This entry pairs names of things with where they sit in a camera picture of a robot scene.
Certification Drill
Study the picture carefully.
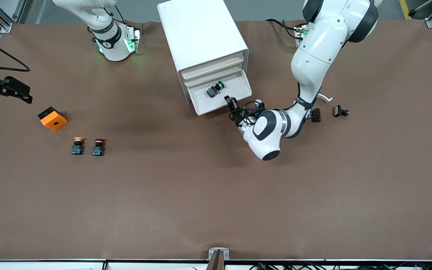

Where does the green push button switch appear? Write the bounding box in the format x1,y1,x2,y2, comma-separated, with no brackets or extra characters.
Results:
206,80,226,99

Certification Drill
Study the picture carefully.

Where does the orange black button box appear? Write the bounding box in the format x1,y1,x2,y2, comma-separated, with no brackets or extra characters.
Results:
38,107,68,132

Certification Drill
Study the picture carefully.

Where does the black caster wheel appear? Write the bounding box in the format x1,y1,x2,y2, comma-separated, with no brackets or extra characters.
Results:
407,0,432,17

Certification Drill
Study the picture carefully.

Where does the orange push button switch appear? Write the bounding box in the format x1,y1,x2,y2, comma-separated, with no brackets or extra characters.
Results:
71,137,86,156

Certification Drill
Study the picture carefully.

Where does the black base power cable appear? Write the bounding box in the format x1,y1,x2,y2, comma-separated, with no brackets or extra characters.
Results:
265,18,299,40

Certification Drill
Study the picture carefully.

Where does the red push button switch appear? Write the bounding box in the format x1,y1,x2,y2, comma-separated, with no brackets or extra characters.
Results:
92,138,108,157

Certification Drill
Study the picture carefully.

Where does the grey metal bracket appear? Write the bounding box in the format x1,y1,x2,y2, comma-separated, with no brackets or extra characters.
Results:
208,247,230,270

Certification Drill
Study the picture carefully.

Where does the brown post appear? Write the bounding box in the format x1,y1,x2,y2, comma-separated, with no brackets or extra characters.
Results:
206,250,226,270

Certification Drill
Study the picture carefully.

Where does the white table edge rail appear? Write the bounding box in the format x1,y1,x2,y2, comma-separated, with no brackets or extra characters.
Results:
0,258,432,270

